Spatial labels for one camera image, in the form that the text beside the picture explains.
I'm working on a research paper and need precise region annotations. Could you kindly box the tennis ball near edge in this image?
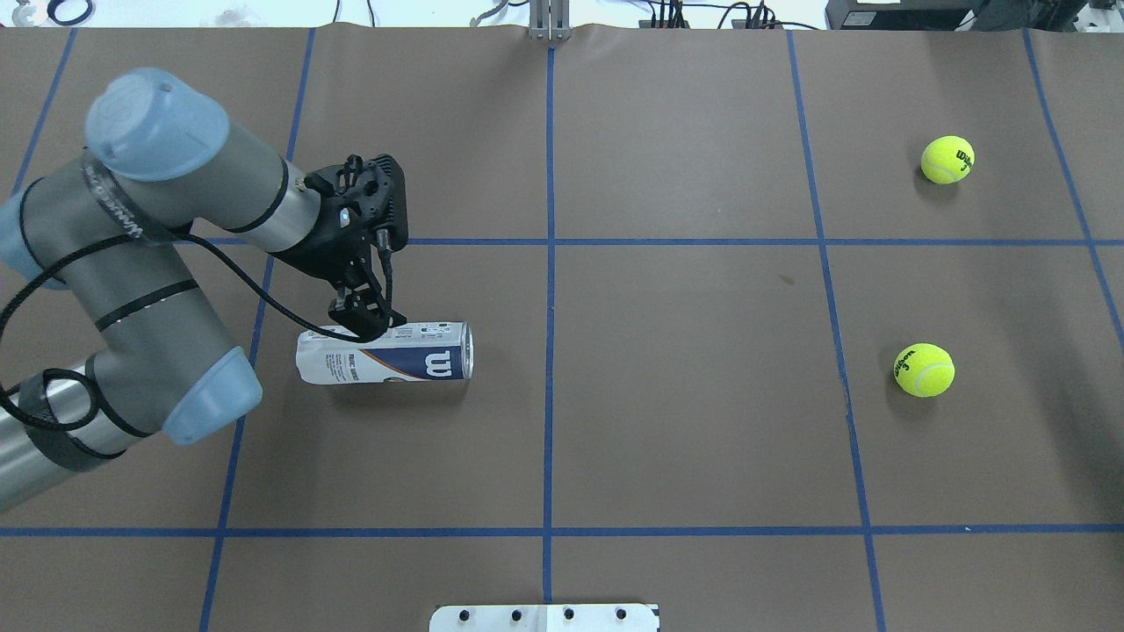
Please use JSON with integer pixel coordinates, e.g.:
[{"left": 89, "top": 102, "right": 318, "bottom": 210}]
[{"left": 921, "top": 135, "right": 975, "bottom": 186}]

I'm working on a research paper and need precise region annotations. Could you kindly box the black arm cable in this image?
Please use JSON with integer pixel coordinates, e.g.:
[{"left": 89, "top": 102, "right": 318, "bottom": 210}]
[{"left": 0, "top": 231, "right": 370, "bottom": 433}]

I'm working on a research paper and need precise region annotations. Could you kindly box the yellow tennis ball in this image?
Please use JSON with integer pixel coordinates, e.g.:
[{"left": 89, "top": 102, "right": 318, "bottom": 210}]
[{"left": 891, "top": 343, "right": 955, "bottom": 399}]

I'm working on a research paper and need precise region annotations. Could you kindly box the aluminium frame post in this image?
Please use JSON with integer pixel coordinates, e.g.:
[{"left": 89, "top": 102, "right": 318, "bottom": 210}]
[{"left": 527, "top": 0, "right": 573, "bottom": 43}]

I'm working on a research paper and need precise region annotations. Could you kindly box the clear tennis ball can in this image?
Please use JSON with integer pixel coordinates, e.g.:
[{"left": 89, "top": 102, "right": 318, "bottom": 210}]
[{"left": 294, "top": 320, "right": 474, "bottom": 385}]

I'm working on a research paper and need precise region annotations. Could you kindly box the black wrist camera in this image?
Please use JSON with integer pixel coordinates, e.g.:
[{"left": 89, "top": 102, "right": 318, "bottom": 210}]
[{"left": 303, "top": 154, "right": 408, "bottom": 252}]

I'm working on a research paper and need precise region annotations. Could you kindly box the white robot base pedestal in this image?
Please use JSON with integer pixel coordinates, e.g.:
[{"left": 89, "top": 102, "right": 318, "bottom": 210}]
[{"left": 429, "top": 603, "right": 662, "bottom": 631}]

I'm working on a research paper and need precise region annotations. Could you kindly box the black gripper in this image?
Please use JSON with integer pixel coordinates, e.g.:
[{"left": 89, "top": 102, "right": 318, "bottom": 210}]
[{"left": 278, "top": 177, "right": 407, "bottom": 341}]

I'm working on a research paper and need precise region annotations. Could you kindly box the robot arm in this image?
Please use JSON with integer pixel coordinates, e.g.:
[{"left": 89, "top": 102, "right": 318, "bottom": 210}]
[{"left": 3, "top": 67, "right": 408, "bottom": 511}]

